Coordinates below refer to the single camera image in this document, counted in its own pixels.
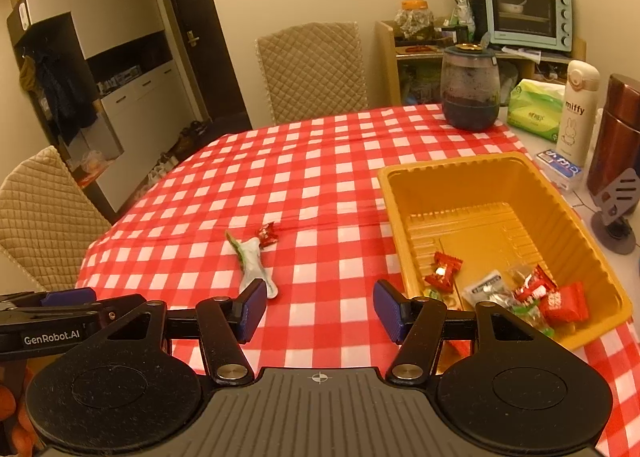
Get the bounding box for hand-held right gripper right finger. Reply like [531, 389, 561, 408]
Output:
[372, 279, 540, 386]

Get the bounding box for grey phone stand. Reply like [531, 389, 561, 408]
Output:
[590, 169, 640, 256]

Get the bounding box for long green white snack packet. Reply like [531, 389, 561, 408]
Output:
[225, 231, 279, 300]

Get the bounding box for red white candy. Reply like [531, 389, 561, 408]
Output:
[514, 264, 559, 304]

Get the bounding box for orange lid plastic jar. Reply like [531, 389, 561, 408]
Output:
[394, 0, 436, 38]

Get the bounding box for person's left hand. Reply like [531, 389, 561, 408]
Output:
[0, 363, 43, 456]

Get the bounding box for beige quilted chair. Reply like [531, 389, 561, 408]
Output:
[255, 21, 370, 126]
[0, 145, 114, 294]

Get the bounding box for red checkered tablecloth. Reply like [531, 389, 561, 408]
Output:
[75, 104, 640, 457]

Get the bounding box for white cabinet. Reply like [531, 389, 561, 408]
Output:
[7, 0, 182, 214]

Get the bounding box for wooden shelf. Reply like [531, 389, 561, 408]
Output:
[375, 19, 587, 108]

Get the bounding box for clear nut snack packet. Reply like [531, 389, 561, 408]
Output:
[461, 269, 506, 310]

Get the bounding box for light blue toaster oven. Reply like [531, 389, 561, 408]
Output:
[481, 0, 574, 53]

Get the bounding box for red square snack packet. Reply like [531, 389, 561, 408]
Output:
[540, 282, 587, 326]

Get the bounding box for brown metallic thermos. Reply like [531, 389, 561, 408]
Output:
[585, 74, 640, 198]

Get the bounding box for red bow-shaped candy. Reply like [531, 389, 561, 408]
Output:
[424, 252, 464, 293]

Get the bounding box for green tissue pack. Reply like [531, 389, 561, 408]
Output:
[507, 79, 567, 143]

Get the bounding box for hanging dark clothes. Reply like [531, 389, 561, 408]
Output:
[19, 53, 97, 138]

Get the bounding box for blue white small box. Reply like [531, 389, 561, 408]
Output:
[535, 149, 586, 190]

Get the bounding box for row of shoes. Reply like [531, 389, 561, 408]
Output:
[134, 119, 213, 190]

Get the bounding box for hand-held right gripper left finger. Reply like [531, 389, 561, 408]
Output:
[104, 278, 269, 386]

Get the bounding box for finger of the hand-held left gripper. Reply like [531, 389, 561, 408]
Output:
[41, 287, 97, 308]
[95, 293, 151, 325]

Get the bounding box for glass jar with dark contents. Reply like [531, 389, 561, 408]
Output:
[440, 44, 502, 133]

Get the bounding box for clear candy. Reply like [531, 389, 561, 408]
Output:
[502, 264, 532, 294]

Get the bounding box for green snack bag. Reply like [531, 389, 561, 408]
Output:
[452, 0, 476, 28]

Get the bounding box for orange plastic tray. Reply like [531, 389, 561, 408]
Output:
[377, 152, 634, 354]

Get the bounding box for white thermos bottle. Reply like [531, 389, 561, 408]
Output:
[556, 59, 601, 161]

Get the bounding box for dark door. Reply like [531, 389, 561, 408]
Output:
[154, 0, 252, 130]

